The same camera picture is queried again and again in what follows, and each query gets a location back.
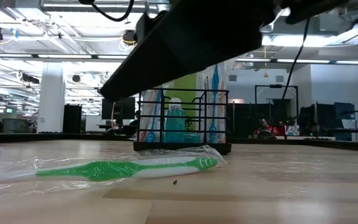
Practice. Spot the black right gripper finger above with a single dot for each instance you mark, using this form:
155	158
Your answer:
143	28
191	46

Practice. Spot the blue mouthwash bottle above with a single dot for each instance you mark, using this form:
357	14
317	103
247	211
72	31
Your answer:
175	121

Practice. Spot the green disinfecting wipes canister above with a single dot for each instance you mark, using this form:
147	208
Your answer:
185	85

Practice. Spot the long ceiling light strip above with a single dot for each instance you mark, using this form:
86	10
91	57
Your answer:
64	56

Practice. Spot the yellow hanging pendant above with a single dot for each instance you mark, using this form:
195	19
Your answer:
265	74

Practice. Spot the black computer monitor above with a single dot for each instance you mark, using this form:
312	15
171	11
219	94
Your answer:
123	109

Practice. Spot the person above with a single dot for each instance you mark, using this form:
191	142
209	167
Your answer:
269	129
134	122

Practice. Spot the dark blue monitor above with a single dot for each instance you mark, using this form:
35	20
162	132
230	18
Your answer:
345	110

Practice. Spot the white building column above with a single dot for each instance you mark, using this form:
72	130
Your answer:
51	102

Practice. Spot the black cabinet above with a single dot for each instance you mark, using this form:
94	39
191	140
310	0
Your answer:
72	118

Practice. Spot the grey equipment box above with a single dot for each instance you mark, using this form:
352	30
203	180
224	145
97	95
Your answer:
14	126

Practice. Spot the green toothbrush in clear wrapper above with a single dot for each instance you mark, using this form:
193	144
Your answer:
104	170

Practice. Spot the silver ribbed air duct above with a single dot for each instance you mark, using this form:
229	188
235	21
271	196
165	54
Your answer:
272	23

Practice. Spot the black metal frame stand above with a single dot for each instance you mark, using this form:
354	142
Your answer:
275	86

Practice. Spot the black table frame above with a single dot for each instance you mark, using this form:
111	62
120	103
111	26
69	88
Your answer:
42	137

